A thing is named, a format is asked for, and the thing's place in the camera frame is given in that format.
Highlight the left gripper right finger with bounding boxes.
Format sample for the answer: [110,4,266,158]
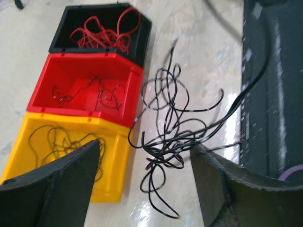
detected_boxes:
[190,145,303,227]

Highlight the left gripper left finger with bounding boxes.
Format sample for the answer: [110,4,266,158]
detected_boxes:
[0,140,100,227]

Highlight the dark brown cable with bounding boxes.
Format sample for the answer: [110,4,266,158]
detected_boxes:
[27,125,107,183]

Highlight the yellow plastic bin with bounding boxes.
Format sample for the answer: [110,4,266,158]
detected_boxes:
[0,113,132,203]

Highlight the red and black cables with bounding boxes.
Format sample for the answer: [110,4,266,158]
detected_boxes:
[127,39,272,219]

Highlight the black cable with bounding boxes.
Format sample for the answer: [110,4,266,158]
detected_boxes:
[52,75,126,111]

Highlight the red plastic bin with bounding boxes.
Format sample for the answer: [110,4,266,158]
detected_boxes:
[27,53,144,128]

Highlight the black plastic bin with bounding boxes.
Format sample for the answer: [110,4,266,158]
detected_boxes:
[49,2,152,67]

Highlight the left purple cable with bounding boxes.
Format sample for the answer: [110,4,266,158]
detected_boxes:
[278,165,303,182]

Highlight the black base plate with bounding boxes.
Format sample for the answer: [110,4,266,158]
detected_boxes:
[240,0,303,178]

